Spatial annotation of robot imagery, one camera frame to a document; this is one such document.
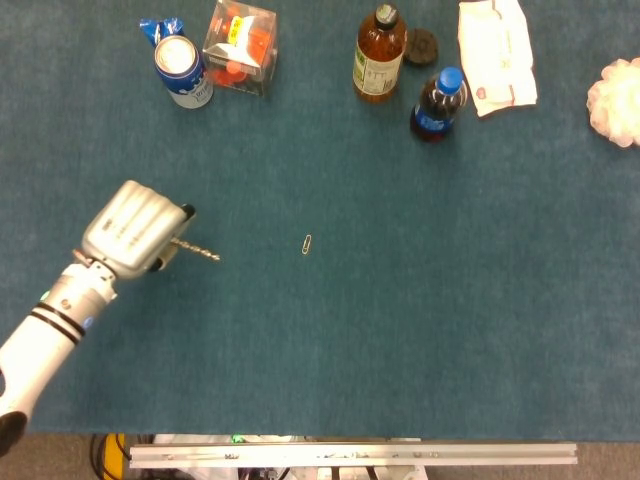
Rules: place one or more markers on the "white mesh bath pouf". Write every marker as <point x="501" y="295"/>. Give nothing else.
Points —
<point x="616" y="101"/>

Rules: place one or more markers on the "clear box with orange toys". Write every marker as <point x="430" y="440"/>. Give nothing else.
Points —
<point x="241" y="47"/>

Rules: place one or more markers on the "amber tea bottle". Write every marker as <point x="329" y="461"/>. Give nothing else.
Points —
<point x="378" y="55"/>

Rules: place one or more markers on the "cola bottle with blue cap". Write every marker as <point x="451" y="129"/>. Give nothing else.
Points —
<point x="438" y="106"/>

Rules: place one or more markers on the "blue snack bag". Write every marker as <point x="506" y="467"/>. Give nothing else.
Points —
<point x="159" y="29"/>

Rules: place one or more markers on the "black round puck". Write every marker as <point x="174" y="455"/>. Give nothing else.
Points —
<point x="421" y="46"/>

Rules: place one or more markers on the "white crumpled paper bag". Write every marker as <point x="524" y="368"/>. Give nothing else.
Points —
<point x="496" y="55"/>

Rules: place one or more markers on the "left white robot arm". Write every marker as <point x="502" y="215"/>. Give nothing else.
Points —
<point x="47" y="335"/>

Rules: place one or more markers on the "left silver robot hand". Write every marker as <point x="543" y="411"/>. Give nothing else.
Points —
<point x="132" y="230"/>

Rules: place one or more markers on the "small metal paperclip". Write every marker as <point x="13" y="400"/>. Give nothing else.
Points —
<point x="306" y="244"/>

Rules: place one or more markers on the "silver bead chain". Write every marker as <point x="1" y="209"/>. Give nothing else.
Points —
<point x="197" y="249"/>

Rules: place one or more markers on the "blue and white drink can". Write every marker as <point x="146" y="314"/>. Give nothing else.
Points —
<point x="182" y="70"/>

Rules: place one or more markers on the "aluminium extrusion rail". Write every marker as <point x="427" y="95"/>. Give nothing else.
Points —
<point x="350" y="454"/>

